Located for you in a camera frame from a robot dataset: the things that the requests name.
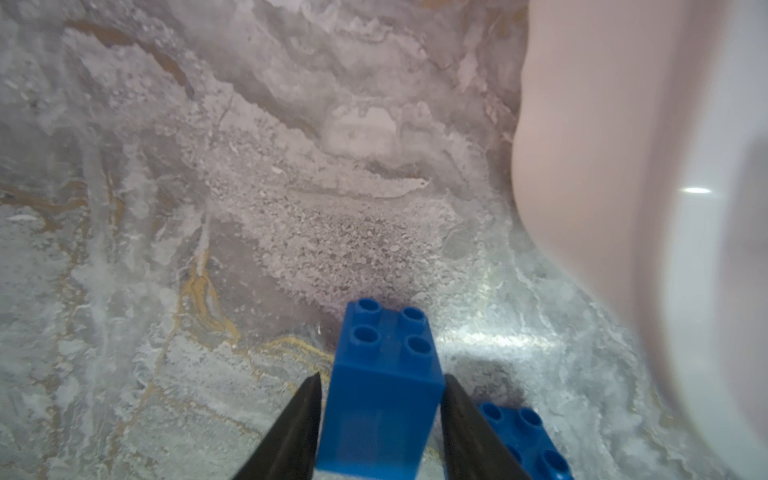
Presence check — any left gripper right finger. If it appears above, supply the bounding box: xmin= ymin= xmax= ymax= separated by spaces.
xmin=440 ymin=374 xmax=530 ymax=480

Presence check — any white plastic container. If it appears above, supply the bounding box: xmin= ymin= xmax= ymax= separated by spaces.
xmin=511 ymin=1 xmax=767 ymax=479

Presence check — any blue square lego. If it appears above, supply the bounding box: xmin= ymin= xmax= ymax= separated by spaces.
xmin=478 ymin=402 xmax=574 ymax=480

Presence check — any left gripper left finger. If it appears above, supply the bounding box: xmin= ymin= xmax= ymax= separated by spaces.
xmin=233 ymin=373 xmax=322 ymax=480

